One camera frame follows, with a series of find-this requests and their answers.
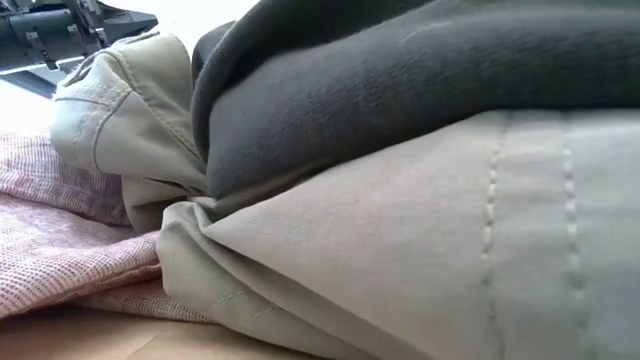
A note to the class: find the black garment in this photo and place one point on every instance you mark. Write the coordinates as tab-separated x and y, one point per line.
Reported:
400	75

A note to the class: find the pink woven cloth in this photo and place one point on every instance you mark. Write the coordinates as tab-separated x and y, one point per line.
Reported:
60	240

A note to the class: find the khaki pants with black waistband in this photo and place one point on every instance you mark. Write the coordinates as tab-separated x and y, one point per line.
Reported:
375	250

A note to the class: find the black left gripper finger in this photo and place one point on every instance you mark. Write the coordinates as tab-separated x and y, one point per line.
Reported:
125	20

